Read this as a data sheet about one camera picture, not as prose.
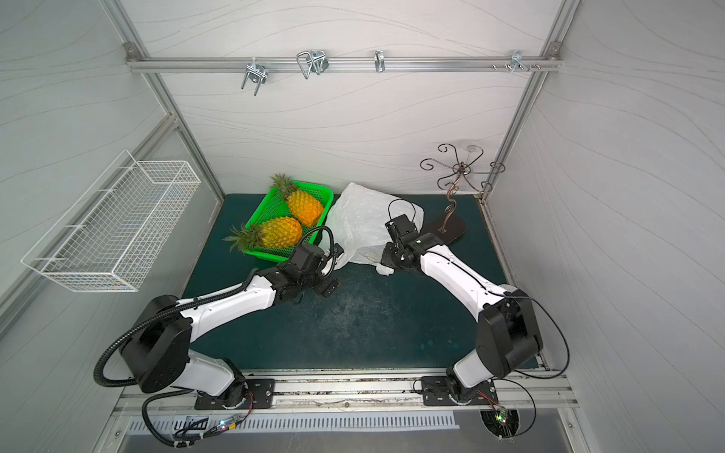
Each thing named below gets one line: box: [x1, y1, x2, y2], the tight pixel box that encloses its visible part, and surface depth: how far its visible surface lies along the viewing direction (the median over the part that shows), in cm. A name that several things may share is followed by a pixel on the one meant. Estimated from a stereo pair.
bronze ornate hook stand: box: [420, 143, 506, 246], surface depth 92 cm
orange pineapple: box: [269, 172, 324, 228], surface depth 106 cm
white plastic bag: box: [320, 182, 425, 276], surface depth 98 cm
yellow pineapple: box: [221, 216, 304, 254], surface depth 96 cm
